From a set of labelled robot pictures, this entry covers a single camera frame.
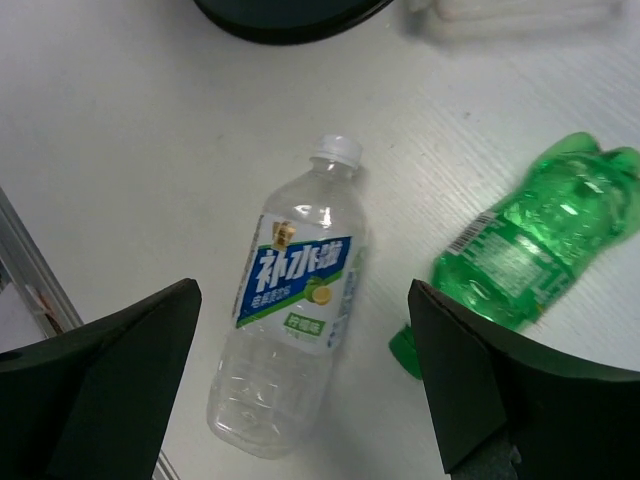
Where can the clear bottle green-blue label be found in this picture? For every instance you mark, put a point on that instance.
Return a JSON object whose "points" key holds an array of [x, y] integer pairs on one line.
{"points": [[292, 307]]}

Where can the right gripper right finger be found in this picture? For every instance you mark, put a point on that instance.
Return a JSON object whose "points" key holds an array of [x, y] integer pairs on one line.
{"points": [[506, 407]]}

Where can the clear jar-shaped plastic bottle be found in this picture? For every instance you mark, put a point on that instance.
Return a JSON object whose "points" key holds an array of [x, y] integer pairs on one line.
{"points": [[462, 21]]}

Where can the green plastic bottle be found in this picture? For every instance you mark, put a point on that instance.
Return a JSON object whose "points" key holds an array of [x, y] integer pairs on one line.
{"points": [[521, 255]]}

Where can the black bin with gold rim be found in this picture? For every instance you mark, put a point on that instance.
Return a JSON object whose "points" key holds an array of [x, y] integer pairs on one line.
{"points": [[288, 22]]}

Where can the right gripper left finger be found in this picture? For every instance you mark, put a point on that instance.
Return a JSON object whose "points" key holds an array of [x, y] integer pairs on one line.
{"points": [[95, 402]]}

